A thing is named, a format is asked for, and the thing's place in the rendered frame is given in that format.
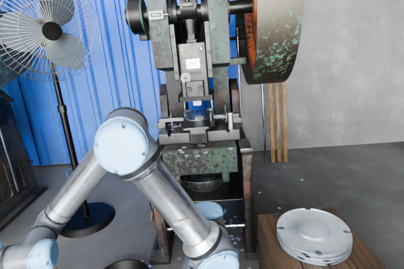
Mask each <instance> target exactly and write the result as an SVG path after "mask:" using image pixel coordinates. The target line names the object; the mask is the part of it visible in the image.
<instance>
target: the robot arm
mask: <svg viewBox="0 0 404 269"><path fill-rule="evenodd" d="M161 154H162V150H161V148H160V147H159V145H158V144H157V143H156V141H155V140H154V139H153V137H152V136H151V134H150V133H149V132H148V122H147V120H146V117H145V116H144V115H143V114H142V113H141V112H140V111H139V110H138V109H135V108H133V107H129V106H123V107H118V108H116V109H114V110H113V111H111V112H110V113H109V114H108V115H107V117H106V118H105V120H104V122H103V124H102V125H101V126H100V127H99V129H98V131H97V133H96V136H95V139H94V145H93V146H92V148H91V149H90V150H89V152H88V153H87V154H86V156H85V157H84V158H83V159H82V161H81V162H80V164H79V165H78V166H77V168H76V169H75V170H74V171H73V173H72V174H71V176H69V178H68V179H67V181H66V182H65V183H64V185H63V186H62V187H61V188H60V190H59V191H58V193H57V194H56V195H55V196H54V198H53V199H52V200H51V202H50V203H49V204H48V206H47V207H46V208H45V209H44V210H43V211H42V212H41V213H40V214H39V216H38V217H37V220H36V222H35V223H34V225H33V226H32V228H31V230H30V231H29V233H28V235H27V236H26V238H25V239H24V241H23V242H22V244H15V245H11V246H4V247H3V246H2V243H1V242H0V269H53V268H54V267H55V266H56V264H57V261H58V256H59V248H58V243H57V241H56V240H57V238H58V236H59V234H60V232H61V230H62V229H63V228H64V227H65V225H66V224H67V223H68V221H69V220H70V219H71V218H72V216H73V215H74V213H75V212H76V211H77V210H78V208H79V207H80V206H81V205H82V203H83V202H84V200H86V198H87V197H88V195H89V194H90V193H91V192H92V191H93V189H94V188H95V186H97V184H98V183H99V181H100V180H101V179H102V178H103V176H104V175H105V174H106V173H107V171H109V172H112V173H116V174H119V176H120V177H121V178H122V179H123V180H124V181H133V182H134V183H135V185H136V186H137V187H138V188H139V189H140V191H141V192H142V193H143V194H144V196H145V197H146V198H147V199H148V200H149V202H150V203H151V204H152V205H153V206H154V207H155V209H156V210H157V211H158V213H159V214H160V215H161V216H162V217H163V218H164V220H165V221H166V222H167V223H168V224H169V226H170V227H171V228H172V230H173V231H174V232H175V233H176V234H177V236H178V237H179V238H180V239H181V240H182V241H183V251H184V253H185V255H186V256H187V257H188V261H187V265H188V269H239V260H238V255H237V253H236V252H235V250H234V247H233V244H232V242H231V239H230V237H229V234H228V232H227V229H226V227H225V224H224V219H223V214H224V213H223V211H222V207H221V206H220V205H219V204H217V203H215V202H200V203H197V204H194V202H193V201H192V199H191V198H190V197H189V195H188V194H187V193H186V192H185V190H184V189H183V187H182V186H181V185H180V184H179V182H178V181H177V180H176V178H175V177H174V175H173V174H172V173H171V172H170V170H169V169H168V168H167V167H166V165H165V164H164V162H163V161H162V160H161Z"/></svg>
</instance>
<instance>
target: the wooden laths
mask: <svg viewBox="0 0 404 269"><path fill-rule="evenodd" d="M281 87H282V105H283V141H284V162H288V152H287V114H286V81H285V82H282V83H281ZM261 90H262V117H263V143H264V157H265V163H267V162H266V135H265V107H264V93H263V84H261ZM268 93H269V122H270V137H271V162H272V163H275V148H274V117H273V101H272V84H271V83H269V84H268ZM275 114H276V131H277V161H278V162H281V142H280V108H279V90H278V83H275Z"/></svg>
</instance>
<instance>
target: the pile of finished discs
mask: <svg viewBox="0 0 404 269"><path fill-rule="evenodd" d="M277 238H278V241H279V244H280V245H281V247H282V248H283V249H284V250H285V251H286V252H287V253H288V254H289V255H290V256H292V257H294V258H296V259H297V260H300V261H302V262H305V263H308V264H312V265H321V266H327V265H328V264H330V265H335V264H339V263H341V262H343V261H344V260H346V259H347V258H348V257H349V255H350V254H351V251H352V243H353V238H352V233H351V231H350V228H349V227H348V225H347V224H345V222H344V221H342V220H341V219H340V218H338V217H337V216H335V215H333V214H331V213H328V212H326V211H322V210H317V209H313V208H311V209H310V210H308V209H305V208H298V209H294V210H290V211H288V212H286V213H284V214H283V215H282V216H281V217H280V218H279V219H278V221H277Z"/></svg>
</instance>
